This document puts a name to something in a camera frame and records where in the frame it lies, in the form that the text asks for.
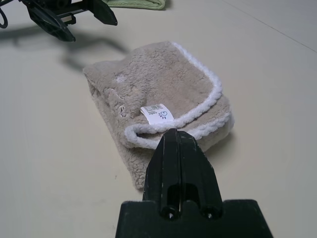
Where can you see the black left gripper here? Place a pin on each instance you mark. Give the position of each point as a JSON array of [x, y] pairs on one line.
[[69, 6]]

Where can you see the folded green towel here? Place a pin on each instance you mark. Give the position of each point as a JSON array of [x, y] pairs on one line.
[[138, 3]]

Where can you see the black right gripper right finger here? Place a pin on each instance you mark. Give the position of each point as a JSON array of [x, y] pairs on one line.
[[198, 178]]

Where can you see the beige towel with white trim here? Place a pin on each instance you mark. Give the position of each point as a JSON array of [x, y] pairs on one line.
[[153, 84]]

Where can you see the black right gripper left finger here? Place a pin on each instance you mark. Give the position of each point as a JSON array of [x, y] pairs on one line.
[[166, 173]]

